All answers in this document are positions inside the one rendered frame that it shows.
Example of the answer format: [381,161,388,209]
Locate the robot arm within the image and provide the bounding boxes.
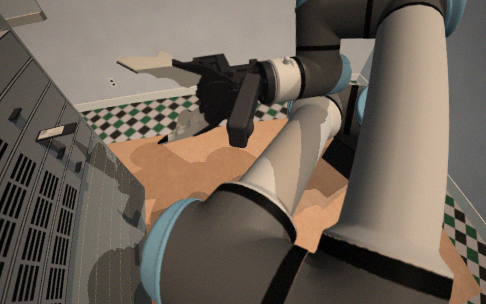
[140,0,467,304]

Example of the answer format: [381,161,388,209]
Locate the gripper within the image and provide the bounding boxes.
[116,52,276,145]

